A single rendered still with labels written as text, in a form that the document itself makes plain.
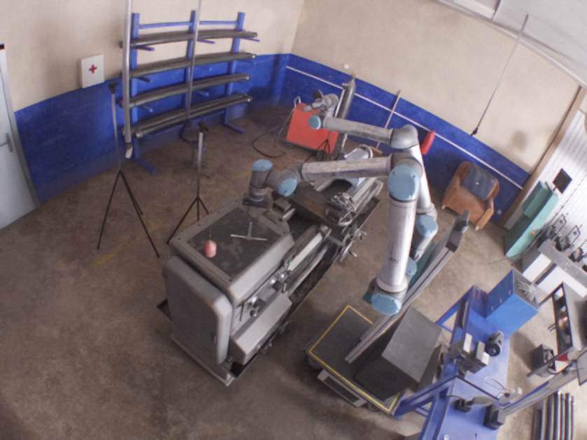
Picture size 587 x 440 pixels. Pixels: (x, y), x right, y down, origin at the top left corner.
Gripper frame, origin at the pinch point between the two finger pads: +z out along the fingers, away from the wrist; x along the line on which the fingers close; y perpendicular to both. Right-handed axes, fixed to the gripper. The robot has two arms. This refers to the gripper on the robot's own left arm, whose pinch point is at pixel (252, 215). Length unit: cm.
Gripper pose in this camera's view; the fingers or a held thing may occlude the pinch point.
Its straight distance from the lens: 160.0
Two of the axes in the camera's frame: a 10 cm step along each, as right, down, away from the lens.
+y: 0.2, 6.7, -7.4
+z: -2.3, 7.2, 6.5
